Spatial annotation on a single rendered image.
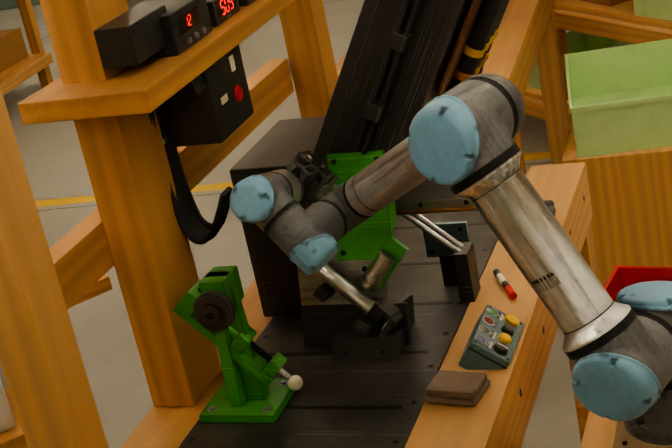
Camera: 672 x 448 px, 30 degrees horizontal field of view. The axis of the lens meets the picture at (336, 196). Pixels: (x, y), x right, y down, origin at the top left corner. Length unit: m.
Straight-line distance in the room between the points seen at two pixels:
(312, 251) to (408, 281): 0.67
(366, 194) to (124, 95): 0.43
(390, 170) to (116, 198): 0.53
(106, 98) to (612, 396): 0.94
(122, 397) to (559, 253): 2.88
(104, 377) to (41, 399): 2.62
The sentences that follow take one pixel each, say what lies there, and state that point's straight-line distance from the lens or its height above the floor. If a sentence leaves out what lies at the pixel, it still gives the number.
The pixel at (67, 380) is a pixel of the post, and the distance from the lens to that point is 2.07.
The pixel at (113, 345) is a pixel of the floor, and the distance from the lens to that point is 4.91.
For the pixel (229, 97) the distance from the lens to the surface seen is 2.40.
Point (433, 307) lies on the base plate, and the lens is 2.57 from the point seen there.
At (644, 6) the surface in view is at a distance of 5.13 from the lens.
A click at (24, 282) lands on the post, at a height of 1.34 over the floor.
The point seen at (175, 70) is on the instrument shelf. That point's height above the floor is 1.54.
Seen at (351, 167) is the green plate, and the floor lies 1.25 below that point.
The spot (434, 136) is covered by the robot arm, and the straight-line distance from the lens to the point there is 1.79.
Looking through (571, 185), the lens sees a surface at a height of 0.90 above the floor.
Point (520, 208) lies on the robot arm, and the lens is 1.81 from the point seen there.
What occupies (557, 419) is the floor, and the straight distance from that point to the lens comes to 3.85.
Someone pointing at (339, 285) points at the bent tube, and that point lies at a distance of 2.40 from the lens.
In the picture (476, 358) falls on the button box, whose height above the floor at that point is 0.92.
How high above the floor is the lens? 2.04
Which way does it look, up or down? 20 degrees down
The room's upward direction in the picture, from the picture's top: 12 degrees counter-clockwise
